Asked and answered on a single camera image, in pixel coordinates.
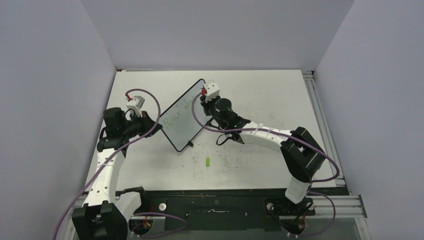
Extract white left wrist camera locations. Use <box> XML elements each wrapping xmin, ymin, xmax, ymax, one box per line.
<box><xmin>126</xmin><ymin>95</ymin><xmax>145</xmax><ymax>117</ymax></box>

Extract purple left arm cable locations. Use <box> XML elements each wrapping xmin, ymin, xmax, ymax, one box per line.
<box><xmin>51</xmin><ymin>88</ymin><xmax>190</xmax><ymax>240</ymax></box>

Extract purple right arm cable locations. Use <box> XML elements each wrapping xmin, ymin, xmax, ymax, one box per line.
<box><xmin>191</xmin><ymin>92</ymin><xmax>340</xmax><ymax>239</ymax></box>

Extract aluminium front frame rail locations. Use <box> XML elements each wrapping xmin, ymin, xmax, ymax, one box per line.
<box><xmin>311</xmin><ymin>195</ymin><xmax>367</xmax><ymax>219</ymax></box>

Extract aluminium rail right side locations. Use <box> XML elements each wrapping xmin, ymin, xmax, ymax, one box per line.
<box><xmin>302</xmin><ymin>70</ymin><xmax>346</xmax><ymax>187</ymax></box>

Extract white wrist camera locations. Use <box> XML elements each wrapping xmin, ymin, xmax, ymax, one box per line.
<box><xmin>201</xmin><ymin>80</ymin><xmax>220</xmax><ymax>103</ymax></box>
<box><xmin>126</xmin><ymin>95</ymin><xmax>145</xmax><ymax>117</ymax></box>

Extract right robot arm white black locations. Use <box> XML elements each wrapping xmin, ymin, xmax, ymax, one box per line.
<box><xmin>199</xmin><ymin>95</ymin><xmax>325</xmax><ymax>214</ymax></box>

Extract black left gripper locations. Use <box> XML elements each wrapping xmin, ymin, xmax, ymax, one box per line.
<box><xmin>121</xmin><ymin>110</ymin><xmax>162</xmax><ymax>139</ymax></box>

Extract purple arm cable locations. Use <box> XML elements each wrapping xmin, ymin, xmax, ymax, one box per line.
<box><xmin>191</xmin><ymin>92</ymin><xmax>340</xmax><ymax>239</ymax></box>
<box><xmin>51</xmin><ymin>88</ymin><xmax>190</xmax><ymax>240</ymax></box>

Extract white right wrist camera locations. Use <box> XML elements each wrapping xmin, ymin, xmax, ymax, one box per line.
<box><xmin>201</xmin><ymin>80</ymin><xmax>220</xmax><ymax>103</ymax></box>

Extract black framed small whiteboard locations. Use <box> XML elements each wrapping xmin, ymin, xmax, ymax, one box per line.
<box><xmin>159</xmin><ymin>78</ymin><xmax>206</xmax><ymax>152</ymax></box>

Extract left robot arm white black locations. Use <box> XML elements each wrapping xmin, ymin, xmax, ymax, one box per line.
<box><xmin>71</xmin><ymin>107</ymin><xmax>162</xmax><ymax>240</ymax></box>

